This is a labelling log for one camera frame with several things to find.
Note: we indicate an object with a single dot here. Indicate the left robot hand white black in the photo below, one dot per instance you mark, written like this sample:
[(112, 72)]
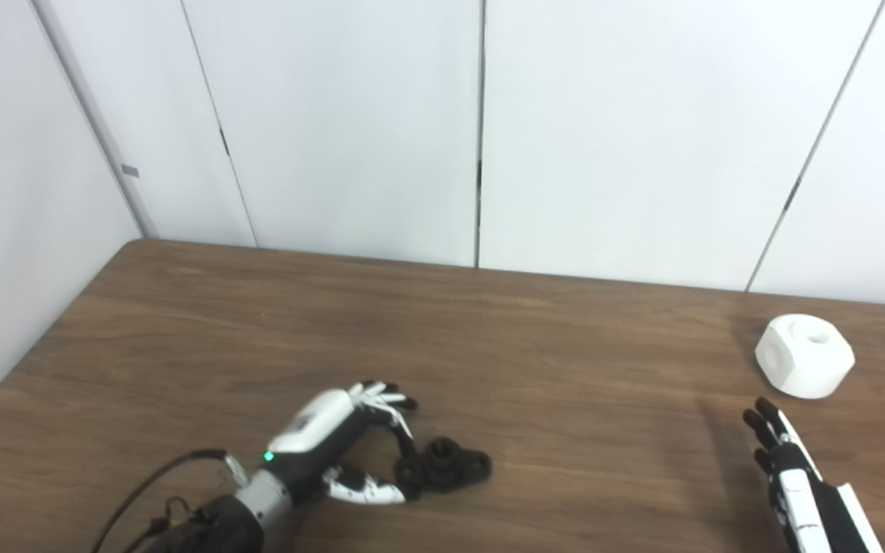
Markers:
[(319, 430)]

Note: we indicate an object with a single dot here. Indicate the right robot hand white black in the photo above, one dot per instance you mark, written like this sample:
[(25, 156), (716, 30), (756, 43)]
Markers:
[(800, 491)]

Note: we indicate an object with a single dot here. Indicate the black flanged holder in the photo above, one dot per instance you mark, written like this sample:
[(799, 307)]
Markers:
[(446, 465)]

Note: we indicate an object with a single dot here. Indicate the round white faceted piece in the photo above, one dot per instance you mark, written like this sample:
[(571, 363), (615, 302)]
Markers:
[(803, 357)]

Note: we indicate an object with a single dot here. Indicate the small grey wall label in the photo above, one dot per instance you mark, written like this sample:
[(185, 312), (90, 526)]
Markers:
[(130, 170)]

